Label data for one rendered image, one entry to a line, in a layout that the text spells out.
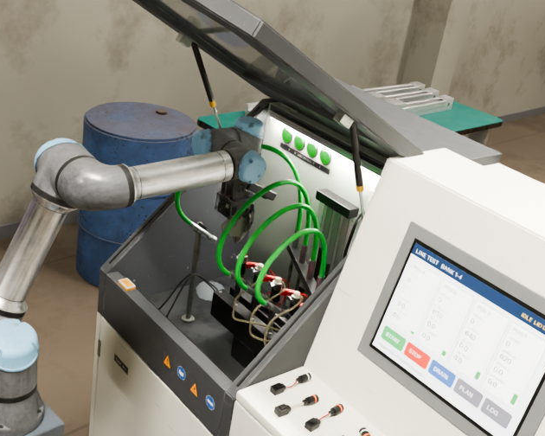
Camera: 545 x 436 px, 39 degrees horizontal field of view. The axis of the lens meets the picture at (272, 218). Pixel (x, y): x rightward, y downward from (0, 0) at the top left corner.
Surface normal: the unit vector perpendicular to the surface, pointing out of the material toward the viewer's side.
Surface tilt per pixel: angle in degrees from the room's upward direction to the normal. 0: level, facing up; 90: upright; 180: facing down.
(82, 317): 0
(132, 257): 90
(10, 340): 8
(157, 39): 90
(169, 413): 90
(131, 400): 90
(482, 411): 76
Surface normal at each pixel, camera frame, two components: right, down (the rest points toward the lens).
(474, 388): -0.71, -0.06
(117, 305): -0.77, 0.16
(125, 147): -0.11, 0.41
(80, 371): 0.15, -0.89
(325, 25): 0.69, 0.41
